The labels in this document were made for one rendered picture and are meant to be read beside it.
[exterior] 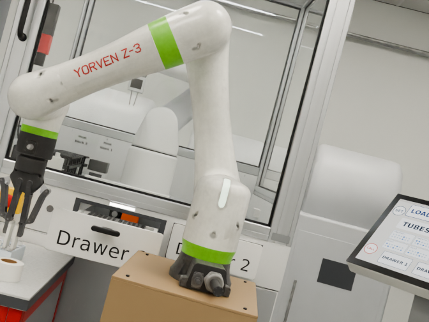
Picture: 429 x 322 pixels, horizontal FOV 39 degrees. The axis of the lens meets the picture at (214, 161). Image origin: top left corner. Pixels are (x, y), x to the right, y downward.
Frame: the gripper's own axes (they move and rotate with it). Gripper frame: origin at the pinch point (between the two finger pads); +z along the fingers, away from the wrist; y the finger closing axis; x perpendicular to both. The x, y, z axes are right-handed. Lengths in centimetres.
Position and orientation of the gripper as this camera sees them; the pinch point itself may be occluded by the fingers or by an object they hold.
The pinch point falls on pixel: (12, 235)
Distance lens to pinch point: 162.9
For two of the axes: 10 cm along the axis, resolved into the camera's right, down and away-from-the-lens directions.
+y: 9.7, 2.5, 0.2
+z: -2.5, 9.7, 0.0
